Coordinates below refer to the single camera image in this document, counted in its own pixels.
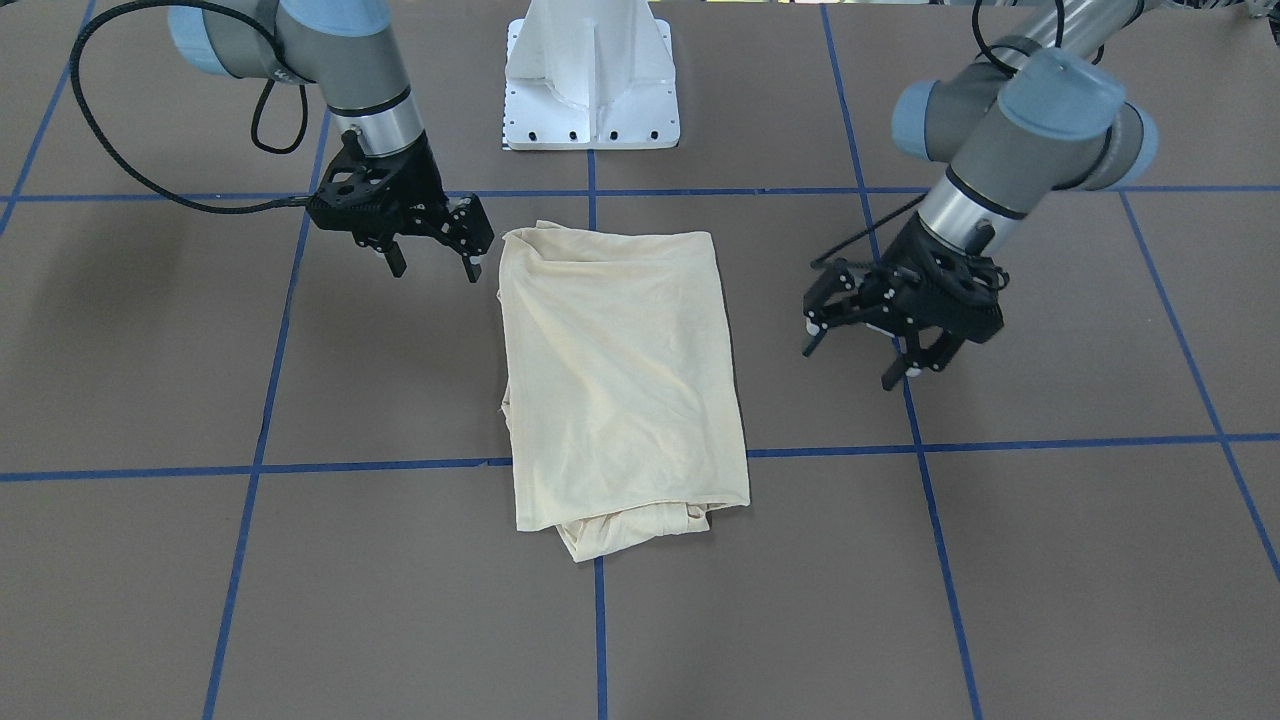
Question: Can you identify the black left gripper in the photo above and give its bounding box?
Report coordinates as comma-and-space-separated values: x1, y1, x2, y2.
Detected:
803, 214, 1005, 391

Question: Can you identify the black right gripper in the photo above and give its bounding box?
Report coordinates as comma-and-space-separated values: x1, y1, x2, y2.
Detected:
306, 129, 495, 284

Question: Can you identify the beige long-sleeve graphic t-shirt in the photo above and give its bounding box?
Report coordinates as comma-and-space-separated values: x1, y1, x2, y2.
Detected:
497, 222, 751, 562

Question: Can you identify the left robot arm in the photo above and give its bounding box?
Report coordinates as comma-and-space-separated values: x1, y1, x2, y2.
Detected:
803, 1, 1158, 391

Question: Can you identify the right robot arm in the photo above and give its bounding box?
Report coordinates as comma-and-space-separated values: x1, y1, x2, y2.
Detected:
168, 1, 494, 281

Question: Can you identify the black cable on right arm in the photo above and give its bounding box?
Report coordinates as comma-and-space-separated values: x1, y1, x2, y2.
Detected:
68, 0, 314, 217

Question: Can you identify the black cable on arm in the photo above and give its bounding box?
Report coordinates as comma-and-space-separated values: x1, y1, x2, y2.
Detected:
810, 0, 1041, 272
68, 0, 314, 217

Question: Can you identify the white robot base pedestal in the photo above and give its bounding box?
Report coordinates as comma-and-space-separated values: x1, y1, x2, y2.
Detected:
502, 1, 682, 151

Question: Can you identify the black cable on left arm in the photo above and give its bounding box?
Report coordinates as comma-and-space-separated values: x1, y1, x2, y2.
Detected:
810, 0, 1041, 272

